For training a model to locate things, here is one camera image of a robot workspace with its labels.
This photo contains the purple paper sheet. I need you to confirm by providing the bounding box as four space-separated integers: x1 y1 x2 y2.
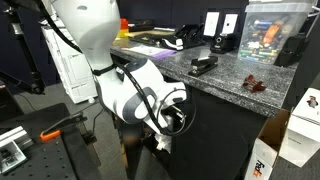
124 44 178 61

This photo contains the clear plastic marker bin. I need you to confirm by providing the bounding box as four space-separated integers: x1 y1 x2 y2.
236 0 316 66

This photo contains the brown hair claw clip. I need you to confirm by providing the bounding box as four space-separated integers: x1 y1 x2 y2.
241 73 268 95

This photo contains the cardboard FedEx box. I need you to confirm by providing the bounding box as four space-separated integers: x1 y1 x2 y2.
243 107 291 180

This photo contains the orange yellow bottle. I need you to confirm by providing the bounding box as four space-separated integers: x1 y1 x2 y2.
112 17 131 48

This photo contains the black camera tripod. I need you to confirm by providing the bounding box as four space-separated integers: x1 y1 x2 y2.
0 0 47 96

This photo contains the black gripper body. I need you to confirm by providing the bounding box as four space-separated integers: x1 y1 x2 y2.
161 105 188 134

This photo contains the black desk holder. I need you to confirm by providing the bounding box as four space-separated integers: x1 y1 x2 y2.
274 32 310 68

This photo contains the black stapler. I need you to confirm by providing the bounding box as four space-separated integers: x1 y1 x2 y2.
187 54 220 78

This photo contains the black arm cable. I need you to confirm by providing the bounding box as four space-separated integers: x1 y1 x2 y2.
34 0 198 137

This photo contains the white card black frame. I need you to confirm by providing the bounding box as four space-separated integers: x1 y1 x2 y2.
202 10 221 38
221 12 240 36

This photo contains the silver corner bracket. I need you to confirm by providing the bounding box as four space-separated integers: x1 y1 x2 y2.
0 139 30 176

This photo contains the black desk tray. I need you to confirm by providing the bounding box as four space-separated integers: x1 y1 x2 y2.
127 29 175 47

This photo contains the black perforated breadboard plate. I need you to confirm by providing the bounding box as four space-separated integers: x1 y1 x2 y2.
0 134 80 180

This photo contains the orange black table clamp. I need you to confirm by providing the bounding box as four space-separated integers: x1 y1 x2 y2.
38 112 89 143

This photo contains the aluminium profile rail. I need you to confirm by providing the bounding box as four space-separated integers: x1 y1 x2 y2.
0 125 35 150

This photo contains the black tape dispenser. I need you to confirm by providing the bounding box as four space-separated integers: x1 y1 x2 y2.
161 24 205 52

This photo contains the black cabinet door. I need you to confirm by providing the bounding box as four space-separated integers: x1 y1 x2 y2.
170 84 268 180

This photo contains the white printer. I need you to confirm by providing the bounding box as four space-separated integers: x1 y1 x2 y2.
41 18 101 105

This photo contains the white penguin box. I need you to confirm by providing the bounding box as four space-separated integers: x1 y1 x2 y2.
278 86 320 169

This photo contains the black cabinet granite counter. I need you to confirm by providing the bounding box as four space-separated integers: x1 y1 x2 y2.
109 39 301 180

